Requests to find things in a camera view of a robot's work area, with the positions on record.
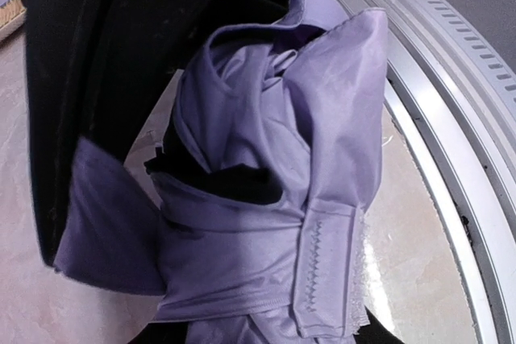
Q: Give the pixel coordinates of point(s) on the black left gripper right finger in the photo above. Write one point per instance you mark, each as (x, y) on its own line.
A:
(375, 333)

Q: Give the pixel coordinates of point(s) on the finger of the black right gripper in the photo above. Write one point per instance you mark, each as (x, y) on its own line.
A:
(95, 69)

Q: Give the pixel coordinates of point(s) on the front aluminium rail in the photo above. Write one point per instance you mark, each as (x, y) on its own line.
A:
(440, 239)

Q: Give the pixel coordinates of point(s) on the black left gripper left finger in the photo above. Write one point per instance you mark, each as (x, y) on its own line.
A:
(162, 333)

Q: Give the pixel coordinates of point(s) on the lavender folding umbrella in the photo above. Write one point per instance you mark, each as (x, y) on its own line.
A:
(270, 161)

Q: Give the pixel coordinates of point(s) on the woven bamboo tray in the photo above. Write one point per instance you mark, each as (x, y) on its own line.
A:
(12, 17)

